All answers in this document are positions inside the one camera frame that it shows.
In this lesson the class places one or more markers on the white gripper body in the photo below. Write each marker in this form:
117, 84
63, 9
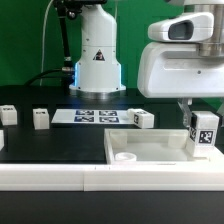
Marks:
169, 70

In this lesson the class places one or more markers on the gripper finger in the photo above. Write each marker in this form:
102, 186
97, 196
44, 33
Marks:
220, 113
184, 104

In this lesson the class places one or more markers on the white square tabletop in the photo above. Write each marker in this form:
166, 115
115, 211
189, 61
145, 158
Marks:
151, 146

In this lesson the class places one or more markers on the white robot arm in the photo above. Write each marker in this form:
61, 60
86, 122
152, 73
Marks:
98, 73

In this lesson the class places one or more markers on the white L-shaped obstacle fence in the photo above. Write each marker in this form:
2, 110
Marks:
198, 176

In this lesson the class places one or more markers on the white sheet with markers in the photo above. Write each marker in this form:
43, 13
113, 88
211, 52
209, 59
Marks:
88, 116

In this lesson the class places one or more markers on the black camera pole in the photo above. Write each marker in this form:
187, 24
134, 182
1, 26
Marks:
70, 9

